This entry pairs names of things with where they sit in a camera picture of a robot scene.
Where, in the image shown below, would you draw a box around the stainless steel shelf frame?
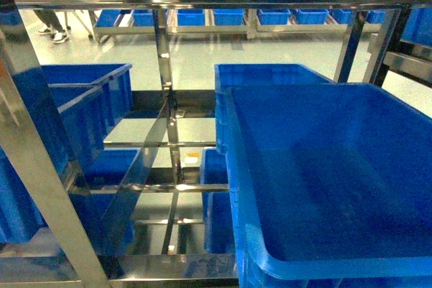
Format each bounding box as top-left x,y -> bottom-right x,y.
0,0 -> 432,288

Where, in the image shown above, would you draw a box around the person's legs with sneakers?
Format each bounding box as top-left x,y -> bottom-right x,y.
33,9 -> 70,44

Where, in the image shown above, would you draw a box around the large blue bin front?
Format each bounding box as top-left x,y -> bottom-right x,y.
225,84 -> 431,287

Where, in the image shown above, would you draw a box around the blue bin shelf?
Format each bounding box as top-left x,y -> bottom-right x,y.
12,63 -> 132,173
200,148 -> 235,254

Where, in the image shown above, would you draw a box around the blue bin left shelf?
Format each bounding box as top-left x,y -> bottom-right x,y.
12,63 -> 132,173

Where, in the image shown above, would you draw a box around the blue bin behind front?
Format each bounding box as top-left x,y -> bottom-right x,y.
215,63 -> 332,154

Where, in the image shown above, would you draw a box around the blue bin lower shelf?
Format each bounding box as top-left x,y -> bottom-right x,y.
200,148 -> 235,254

